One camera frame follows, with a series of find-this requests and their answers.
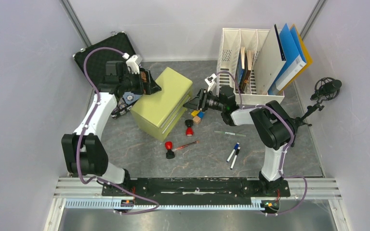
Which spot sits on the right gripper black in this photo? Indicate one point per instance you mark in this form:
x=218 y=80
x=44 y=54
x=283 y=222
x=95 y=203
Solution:
x=199 y=101

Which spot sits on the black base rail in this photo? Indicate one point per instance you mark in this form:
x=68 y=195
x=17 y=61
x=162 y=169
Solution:
x=203 y=191

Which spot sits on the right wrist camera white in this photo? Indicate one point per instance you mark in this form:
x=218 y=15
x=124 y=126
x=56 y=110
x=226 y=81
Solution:
x=211 y=83

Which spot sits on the orange plastic folder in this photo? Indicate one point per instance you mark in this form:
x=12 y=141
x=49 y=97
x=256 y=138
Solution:
x=304 y=54

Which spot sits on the blue cylinder block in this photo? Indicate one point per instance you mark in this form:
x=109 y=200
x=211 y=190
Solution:
x=200 y=115

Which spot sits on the wooden cube block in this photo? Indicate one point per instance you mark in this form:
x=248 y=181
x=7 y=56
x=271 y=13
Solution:
x=197 y=119

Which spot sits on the green drawer cabinet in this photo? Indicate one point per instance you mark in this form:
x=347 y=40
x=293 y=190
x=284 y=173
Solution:
x=157 y=114

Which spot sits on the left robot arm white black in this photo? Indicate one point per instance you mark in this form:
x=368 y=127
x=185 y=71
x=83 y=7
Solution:
x=83 y=151

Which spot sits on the Animal Farm book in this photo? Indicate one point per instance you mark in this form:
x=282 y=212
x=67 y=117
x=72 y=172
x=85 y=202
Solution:
x=240 y=66

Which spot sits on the white paper box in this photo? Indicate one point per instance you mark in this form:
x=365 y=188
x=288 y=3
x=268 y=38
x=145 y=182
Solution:
x=270 y=61

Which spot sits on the red black stamp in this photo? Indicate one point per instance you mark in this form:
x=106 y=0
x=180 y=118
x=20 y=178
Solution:
x=189 y=124
x=169 y=147

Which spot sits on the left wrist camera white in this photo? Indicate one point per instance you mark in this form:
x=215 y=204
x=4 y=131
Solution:
x=133 y=63

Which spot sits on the brown small book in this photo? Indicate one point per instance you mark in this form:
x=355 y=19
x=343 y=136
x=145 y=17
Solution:
x=247 y=64

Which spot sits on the black microphone on tripod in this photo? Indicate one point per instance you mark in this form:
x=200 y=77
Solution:
x=326 y=89

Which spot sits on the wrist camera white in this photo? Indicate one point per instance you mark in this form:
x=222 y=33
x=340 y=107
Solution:
x=211 y=83
x=133 y=63

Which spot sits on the blue capped white marker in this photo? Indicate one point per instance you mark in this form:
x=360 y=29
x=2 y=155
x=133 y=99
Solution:
x=233 y=151

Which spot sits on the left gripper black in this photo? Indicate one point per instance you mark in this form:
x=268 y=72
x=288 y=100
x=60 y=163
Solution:
x=149 y=88

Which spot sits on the black capped white marker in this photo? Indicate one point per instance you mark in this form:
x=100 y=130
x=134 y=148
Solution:
x=235 y=157

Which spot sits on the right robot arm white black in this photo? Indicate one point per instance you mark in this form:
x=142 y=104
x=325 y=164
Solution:
x=274 y=126

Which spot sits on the yellow eraser block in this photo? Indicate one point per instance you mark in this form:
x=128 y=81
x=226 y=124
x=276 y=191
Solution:
x=195 y=113

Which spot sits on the red pen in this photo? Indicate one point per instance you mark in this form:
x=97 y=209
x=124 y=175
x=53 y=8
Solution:
x=185 y=145

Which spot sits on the blue plastic folder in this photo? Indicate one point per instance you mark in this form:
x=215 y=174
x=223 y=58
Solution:
x=290 y=54

